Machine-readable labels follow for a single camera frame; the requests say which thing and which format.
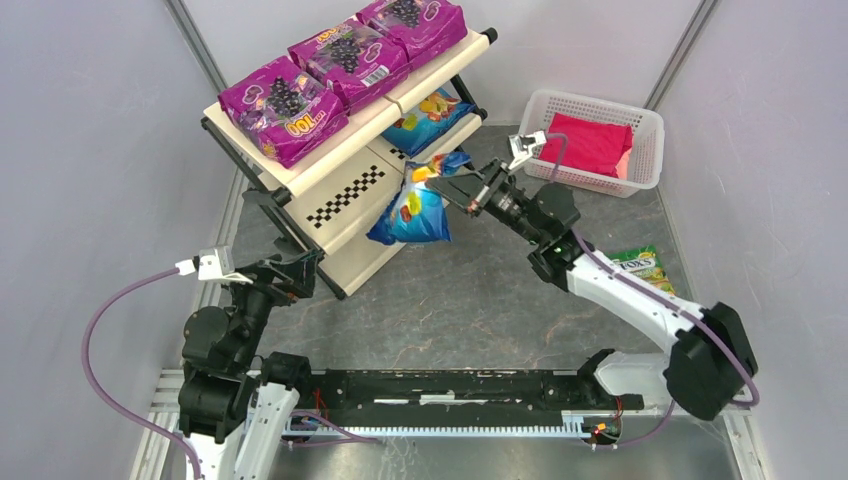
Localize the blue candy bag on shelf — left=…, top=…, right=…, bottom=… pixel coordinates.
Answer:
left=381, top=88, right=475, bottom=157

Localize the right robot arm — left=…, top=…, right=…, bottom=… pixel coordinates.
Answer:
left=426, top=160, right=761, bottom=420

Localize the pink cloth in basket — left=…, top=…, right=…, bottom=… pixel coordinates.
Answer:
left=538, top=113, right=633, bottom=180

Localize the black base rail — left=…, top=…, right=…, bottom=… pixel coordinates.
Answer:
left=297, top=370, right=645, bottom=428

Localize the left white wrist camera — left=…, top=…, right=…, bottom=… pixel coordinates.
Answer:
left=175, top=245, right=254, bottom=284

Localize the green lemon candy bag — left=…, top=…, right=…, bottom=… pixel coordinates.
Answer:
left=608, top=245, right=676, bottom=296

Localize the white plastic basket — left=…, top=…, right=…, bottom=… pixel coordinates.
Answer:
left=518, top=89, right=665, bottom=198

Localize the purple cable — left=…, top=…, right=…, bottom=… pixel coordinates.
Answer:
left=81, top=266, right=203, bottom=480
left=543, top=132, right=762, bottom=448

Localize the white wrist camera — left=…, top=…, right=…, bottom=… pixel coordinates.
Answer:
left=507, top=130, right=547, bottom=173
left=175, top=245, right=254, bottom=284

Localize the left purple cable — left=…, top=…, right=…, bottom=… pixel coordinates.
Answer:
left=81, top=266, right=203, bottom=480

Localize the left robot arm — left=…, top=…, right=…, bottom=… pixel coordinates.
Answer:
left=178, top=246, right=323, bottom=479

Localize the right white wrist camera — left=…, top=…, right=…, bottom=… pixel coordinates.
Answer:
left=507, top=130, right=547, bottom=173

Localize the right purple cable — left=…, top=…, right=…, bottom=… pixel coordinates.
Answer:
left=543, top=132, right=762, bottom=448

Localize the cream three-tier shelf rack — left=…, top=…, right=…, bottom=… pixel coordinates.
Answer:
left=201, top=27, right=498, bottom=300

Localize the blue Blendy candy bag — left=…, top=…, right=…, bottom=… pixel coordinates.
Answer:
left=366, top=152, right=471, bottom=246

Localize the purple grape candy bag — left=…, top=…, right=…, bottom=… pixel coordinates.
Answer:
left=288, top=18, right=412, bottom=114
left=218, top=56, right=348, bottom=168
left=355, top=0, right=468, bottom=70

